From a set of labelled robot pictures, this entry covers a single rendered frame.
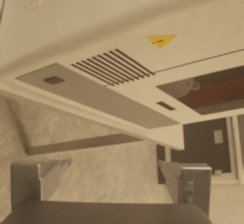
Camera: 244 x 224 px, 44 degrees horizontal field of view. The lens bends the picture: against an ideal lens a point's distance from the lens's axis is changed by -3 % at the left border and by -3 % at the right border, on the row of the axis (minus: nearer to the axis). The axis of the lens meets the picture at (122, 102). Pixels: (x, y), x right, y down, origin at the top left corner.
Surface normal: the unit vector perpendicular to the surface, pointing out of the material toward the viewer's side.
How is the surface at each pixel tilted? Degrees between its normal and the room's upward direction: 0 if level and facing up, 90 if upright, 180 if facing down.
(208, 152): 90
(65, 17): 90
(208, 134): 90
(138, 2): 90
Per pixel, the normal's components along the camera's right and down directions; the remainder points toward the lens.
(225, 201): -0.56, -0.25
